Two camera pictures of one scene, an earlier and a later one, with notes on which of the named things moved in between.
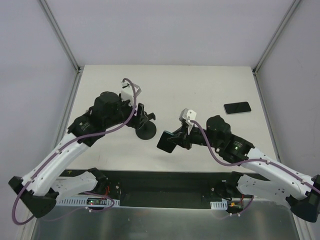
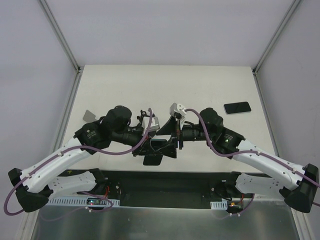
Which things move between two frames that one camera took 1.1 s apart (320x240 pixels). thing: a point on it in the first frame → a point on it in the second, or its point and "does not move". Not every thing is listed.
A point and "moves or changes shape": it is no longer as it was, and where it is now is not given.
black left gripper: [141, 116] → [141, 146]
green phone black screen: [164, 144] moves or changes shape
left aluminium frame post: [56, 28] does not move
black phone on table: [237, 107] does not move
